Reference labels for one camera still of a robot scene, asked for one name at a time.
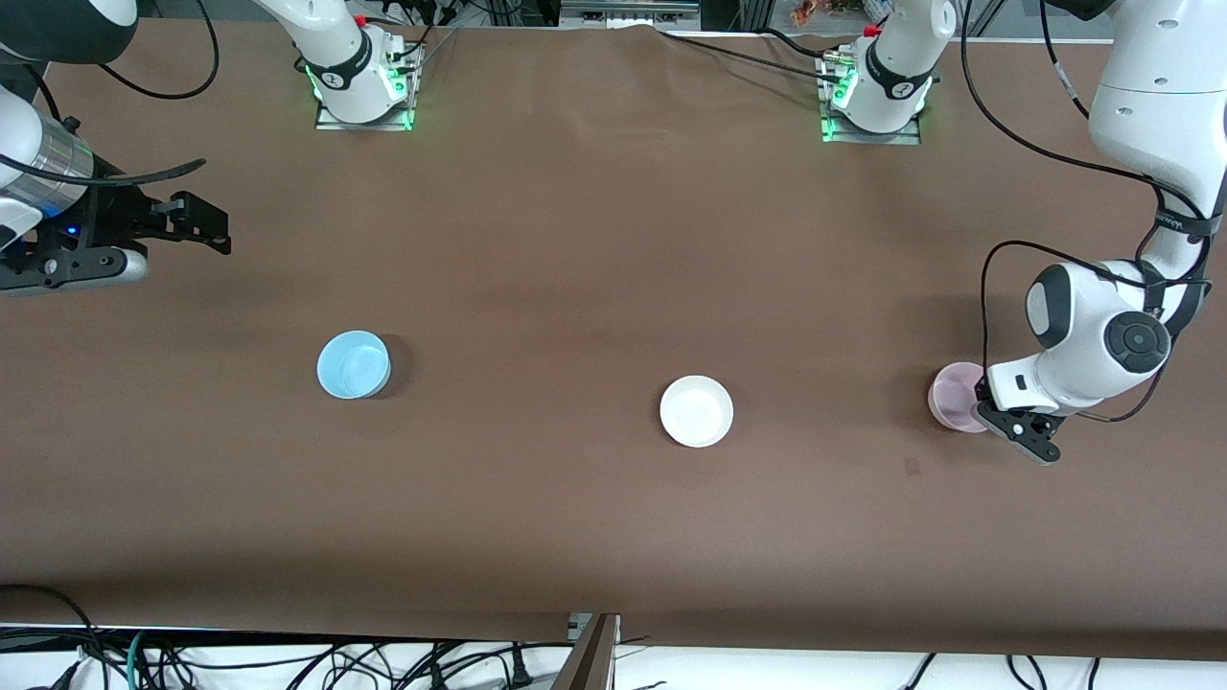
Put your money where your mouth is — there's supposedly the pink bowl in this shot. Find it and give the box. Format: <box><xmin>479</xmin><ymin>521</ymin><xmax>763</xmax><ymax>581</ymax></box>
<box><xmin>927</xmin><ymin>361</ymin><xmax>993</xmax><ymax>434</ymax></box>

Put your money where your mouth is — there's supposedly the light blue bowl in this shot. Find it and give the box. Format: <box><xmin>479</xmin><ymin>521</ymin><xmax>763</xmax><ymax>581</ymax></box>
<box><xmin>316</xmin><ymin>330</ymin><xmax>392</xmax><ymax>401</ymax></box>

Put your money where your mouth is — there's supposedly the white bowl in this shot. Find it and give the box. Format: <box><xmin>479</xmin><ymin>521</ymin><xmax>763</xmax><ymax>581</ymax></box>
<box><xmin>660</xmin><ymin>375</ymin><xmax>735</xmax><ymax>449</ymax></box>

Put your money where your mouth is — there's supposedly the slanted aluminium bar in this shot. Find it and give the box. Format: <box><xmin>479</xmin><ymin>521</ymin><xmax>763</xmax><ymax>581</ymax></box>
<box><xmin>961</xmin><ymin>0</ymin><xmax>1007</xmax><ymax>39</ymax></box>

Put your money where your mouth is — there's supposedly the brown table cover sheet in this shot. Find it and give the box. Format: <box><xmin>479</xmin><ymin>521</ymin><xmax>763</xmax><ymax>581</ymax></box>
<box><xmin>0</xmin><ymin>19</ymin><xmax>1227</xmax><ymax>662</ymax></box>

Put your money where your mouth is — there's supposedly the small colourful toy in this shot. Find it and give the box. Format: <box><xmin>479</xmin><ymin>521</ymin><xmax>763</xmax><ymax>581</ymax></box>
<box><xmin>791</xmin><ymin>0</ymin><xmax>888</xmax><ymax>28</ymax></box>

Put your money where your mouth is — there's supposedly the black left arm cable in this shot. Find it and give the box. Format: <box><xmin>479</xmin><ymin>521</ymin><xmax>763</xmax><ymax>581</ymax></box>
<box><xmin>959</xmin><ymin>0</ymin><xmax>1209</xmax><ymax>427</ymax></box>

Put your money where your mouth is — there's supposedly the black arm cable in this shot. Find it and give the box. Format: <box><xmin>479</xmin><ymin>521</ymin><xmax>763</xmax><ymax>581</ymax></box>
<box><xmin>24</xmin><ymin>0</ymin><xmax>221</xmax><ymax>189</ymax></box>
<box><xmin>959</xmin><ymin>0</ymin><xmax>1209</xmax><ymax>427</ymax></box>

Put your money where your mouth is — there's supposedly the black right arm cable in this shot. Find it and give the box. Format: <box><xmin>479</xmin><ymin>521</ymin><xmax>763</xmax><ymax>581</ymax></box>
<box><xmin>24</xmin><ymin>0</ymin><xmax>221</xmax><ymax>189</ymax></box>

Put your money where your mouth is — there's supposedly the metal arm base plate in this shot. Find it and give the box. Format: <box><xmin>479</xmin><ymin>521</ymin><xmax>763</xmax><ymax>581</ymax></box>
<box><xmin>314</xmin><ymin>43</ymin><xmax>415</xmax><ymax>132</ymax></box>
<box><xmin>820</xmin><ymin>53</ymin><xmax>923</xmax><ymax>147</ymax></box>

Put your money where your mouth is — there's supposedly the thick black cable loop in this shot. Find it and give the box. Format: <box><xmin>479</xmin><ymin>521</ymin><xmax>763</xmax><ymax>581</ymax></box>
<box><xmin>0</xmin><ymin>583</ymin><xmax>102</xmax><ymax>690</ymax></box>

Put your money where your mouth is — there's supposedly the short black table cable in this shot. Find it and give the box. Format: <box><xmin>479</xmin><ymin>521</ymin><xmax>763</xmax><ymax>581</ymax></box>
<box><xmin>762</xmin><ymin>27</ymin><xmax>849</xmax><ymax>58</ymax></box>

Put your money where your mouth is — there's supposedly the long black table cable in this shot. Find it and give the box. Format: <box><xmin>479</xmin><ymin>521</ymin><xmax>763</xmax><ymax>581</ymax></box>
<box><xmin>658</xmin><ymin>31</ymin><xmax>837</xmax><ymax>80</ymax></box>

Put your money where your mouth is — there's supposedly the brown wooden post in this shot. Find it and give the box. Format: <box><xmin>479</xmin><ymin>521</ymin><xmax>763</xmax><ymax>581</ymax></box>
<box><xmin>551</xmin><ymin>613</ymin><xmax>621</xmax><ymax>690</ymax></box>

